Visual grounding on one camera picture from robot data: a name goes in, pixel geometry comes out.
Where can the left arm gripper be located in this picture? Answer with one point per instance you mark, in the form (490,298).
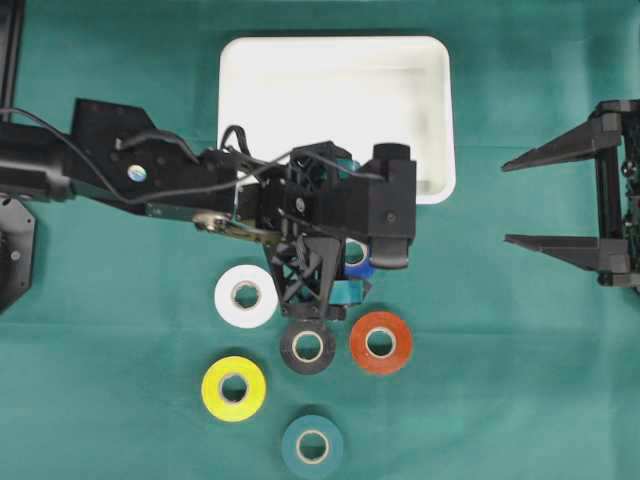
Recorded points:
(300,223)

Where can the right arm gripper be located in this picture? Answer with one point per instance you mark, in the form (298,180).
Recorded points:
(610,136)

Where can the blue tape roll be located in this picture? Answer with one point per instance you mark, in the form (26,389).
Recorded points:
(356,259)

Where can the red tape roll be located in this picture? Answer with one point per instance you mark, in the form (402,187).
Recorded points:
(386,322)

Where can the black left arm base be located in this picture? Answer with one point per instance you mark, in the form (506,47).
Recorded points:
(18,226)

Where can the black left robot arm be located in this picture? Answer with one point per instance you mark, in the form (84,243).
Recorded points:
(115,155)

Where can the white tape roll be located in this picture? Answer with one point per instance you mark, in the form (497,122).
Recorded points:
(235,314)

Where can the white plastic tray case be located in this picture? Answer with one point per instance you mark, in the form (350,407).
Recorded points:
(355,91)

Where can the black tape roll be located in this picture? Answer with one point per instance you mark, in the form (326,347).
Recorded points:
(294,331)

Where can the yellow tape roll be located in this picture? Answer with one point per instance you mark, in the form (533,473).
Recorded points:
(212,389)

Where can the green tape roll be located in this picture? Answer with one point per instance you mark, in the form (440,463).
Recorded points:
(321,467)

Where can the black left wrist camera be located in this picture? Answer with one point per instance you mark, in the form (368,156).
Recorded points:
(381,205)

